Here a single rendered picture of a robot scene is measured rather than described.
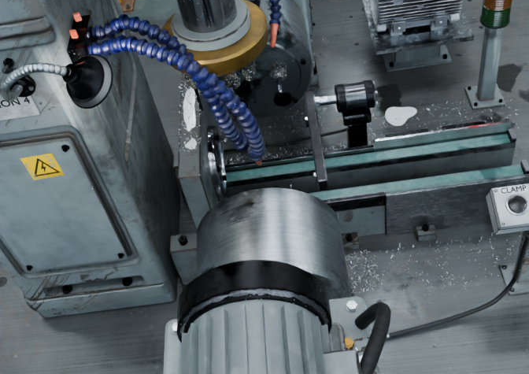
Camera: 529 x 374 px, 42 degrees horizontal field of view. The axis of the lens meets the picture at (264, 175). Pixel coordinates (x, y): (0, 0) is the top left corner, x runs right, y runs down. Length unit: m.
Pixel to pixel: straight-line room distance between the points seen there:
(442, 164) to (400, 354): 0.42
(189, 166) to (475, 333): 0.62
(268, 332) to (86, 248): 0.62
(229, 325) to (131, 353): 0.69
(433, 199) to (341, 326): 0.53
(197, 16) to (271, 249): 0.38
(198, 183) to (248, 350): 0.52
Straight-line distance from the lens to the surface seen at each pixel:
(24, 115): 1.07
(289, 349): 0.72
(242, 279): 0.76
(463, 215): 1.47
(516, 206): 1.20
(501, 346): 1.36
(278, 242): 1.03
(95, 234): 1.26
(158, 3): 3.77
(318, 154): 1.32
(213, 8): 1.08
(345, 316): 0.96
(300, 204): 1.09
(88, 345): 1.46
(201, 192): 1.21
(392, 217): 1.43
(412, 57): 1.86
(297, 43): 1.45
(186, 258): 1.39
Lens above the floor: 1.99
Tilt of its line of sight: 48 degrees down
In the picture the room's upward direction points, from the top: 12 degrees counter-clockwise
